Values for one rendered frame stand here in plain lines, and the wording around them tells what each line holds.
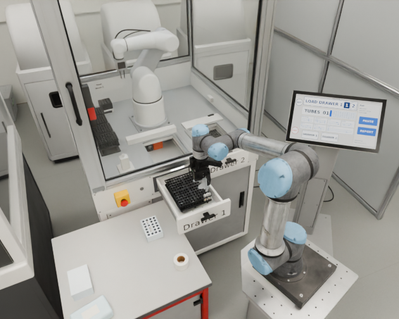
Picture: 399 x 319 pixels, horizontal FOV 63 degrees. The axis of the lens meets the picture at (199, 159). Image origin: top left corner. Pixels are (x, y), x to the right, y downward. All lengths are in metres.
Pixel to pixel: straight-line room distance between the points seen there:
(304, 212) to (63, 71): 1.90
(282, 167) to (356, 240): 1.91
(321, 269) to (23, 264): 1.29
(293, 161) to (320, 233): 1.75
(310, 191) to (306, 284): 0.99
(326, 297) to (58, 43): 1.48
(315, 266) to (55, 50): 1.40
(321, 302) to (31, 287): 1.34
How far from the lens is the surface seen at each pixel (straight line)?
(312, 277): 1.58
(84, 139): 1.53
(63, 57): 1.37
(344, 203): 3.14
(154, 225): 1.71
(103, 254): 1.70
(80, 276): 1.60
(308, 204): 2.50
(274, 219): 1.18
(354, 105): 2.10
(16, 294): 1.89
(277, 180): 1.03
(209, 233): 2.37
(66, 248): 1.78
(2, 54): 4.81
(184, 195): 1.70
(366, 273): 2.72
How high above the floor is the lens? 2.09
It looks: 38 degrees down
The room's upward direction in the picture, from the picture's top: 1 degrees counter-clockwise
